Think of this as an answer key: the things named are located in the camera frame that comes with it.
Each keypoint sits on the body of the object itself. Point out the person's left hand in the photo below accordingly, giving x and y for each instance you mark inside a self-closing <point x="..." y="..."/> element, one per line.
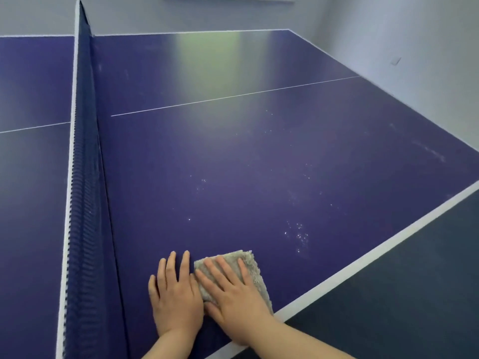
<point x="176" y="302"/>

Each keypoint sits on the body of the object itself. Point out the person's right hand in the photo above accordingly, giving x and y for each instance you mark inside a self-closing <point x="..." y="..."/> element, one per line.
<point x="239" y="310"/>

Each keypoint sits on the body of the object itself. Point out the grey cleaning cloth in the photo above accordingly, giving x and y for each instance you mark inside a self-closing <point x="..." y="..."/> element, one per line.
<point x="256" y="269"/>

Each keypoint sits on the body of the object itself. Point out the person's left forearm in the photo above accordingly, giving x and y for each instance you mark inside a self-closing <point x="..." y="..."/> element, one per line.
<point x="172" y="347"/>

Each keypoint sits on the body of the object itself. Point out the dark blue table tennis net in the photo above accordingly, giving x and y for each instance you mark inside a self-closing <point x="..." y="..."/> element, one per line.
<point x="84" y="183"/>

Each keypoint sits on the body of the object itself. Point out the blue table tennis table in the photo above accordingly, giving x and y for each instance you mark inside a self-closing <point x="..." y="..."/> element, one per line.
<point x="262" y="145"/>

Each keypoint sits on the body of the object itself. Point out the white wall socket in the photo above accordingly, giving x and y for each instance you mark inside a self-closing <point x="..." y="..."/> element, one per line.
<point x="395" y="61"/>

